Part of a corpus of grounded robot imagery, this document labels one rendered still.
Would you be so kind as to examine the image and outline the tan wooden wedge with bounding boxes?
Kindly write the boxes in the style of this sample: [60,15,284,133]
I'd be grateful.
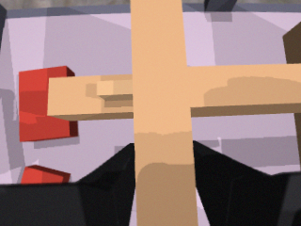
[97,80,133,101]

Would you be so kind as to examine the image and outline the tan wooden end board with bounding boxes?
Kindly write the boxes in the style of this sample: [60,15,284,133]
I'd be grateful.
[131,0,198,226]
[282,22,301,169]

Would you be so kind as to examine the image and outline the dark grey cube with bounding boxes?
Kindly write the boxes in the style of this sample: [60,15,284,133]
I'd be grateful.
[204,0,237,12]

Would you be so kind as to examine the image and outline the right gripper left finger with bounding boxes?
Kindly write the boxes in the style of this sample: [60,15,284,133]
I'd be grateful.
[0,143,135,226]

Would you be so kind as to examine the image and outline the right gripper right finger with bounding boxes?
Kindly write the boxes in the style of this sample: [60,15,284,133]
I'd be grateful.
[193,140,301,226]

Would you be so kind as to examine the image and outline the tan wooden rail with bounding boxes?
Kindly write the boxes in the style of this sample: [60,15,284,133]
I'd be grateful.
[47,64,301,121]

